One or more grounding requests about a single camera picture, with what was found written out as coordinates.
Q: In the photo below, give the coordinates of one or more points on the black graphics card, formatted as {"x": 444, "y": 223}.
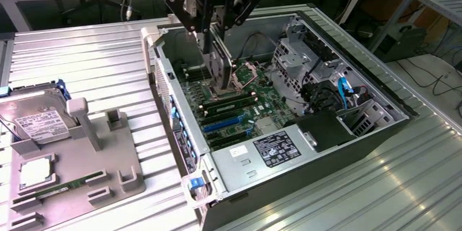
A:
{"x": 218, "y": 68}

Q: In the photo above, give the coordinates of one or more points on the black office chair base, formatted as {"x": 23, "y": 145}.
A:
{"x": 105, "y": 5}

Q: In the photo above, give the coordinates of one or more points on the black RAM slot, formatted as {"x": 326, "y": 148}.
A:
{"x": 195, "y": 70}
{"x": 226, "y": 99}
{"x": 197, "y": 76}

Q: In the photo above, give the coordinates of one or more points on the open metal socket cover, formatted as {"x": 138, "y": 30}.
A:
{"x": 238, "y": 79}

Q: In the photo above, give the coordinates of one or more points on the silver metal drive cage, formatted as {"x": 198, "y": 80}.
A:
{"x": 289, "y": 79}

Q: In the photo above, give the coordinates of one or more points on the CPU socket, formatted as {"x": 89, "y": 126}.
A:
{"x": 217, "y": 93}

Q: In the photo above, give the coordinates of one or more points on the green motherboard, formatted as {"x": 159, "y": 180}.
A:
{"x": 269, "y": 98}

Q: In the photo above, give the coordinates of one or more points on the green RAM stick in slot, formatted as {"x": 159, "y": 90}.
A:
{"x": 232, "y": 108}

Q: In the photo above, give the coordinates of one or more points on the blue plastic disk carrier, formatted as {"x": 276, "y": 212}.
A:
{"x": 62, "y": 86}

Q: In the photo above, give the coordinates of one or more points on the silver chipset heatsink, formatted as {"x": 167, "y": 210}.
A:
{"x": 268, "y": 125}

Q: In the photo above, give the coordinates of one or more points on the black box device on floor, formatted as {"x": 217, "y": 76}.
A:
{"x": 408, "y": 41}

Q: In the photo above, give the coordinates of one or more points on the blue expansion slot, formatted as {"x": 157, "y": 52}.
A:
{"x": 221, "y": 126}

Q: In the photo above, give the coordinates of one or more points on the black expansion slot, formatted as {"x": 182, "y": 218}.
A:
{"x": 232, "y": 139}

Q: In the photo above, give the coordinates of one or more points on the black plastic shroud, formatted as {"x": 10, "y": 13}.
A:
{"x": 321, "y": 131}

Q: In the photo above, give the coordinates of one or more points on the silver perforated disk bay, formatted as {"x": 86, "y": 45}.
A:
{"x": 376, "y": 117}

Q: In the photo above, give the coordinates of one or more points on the silver hard disk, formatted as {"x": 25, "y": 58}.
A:
{"x": 37, "y": 117}

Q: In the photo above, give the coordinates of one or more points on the silver power supply with label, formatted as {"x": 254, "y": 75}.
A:
{"x": 238, "y": 168}

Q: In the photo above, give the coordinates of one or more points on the grey parts rack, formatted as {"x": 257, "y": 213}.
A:
{"x": 73, "y": 166}

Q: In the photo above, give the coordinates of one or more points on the blue case latch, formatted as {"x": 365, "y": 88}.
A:
{"x": 197, "y": 183}

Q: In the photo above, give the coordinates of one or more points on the open black PC case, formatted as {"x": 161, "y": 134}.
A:
{"x": 289, "y": 187}

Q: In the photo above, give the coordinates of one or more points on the silver CPU chip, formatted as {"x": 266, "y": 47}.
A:
{"x": 34, "y": 171}

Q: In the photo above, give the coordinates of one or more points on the green RAM stick on rack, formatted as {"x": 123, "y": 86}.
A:
{"x": 62, "y": 186}

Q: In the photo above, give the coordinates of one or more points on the grey metal shelf frame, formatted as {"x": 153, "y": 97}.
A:
{"x": 440, "y": 1}

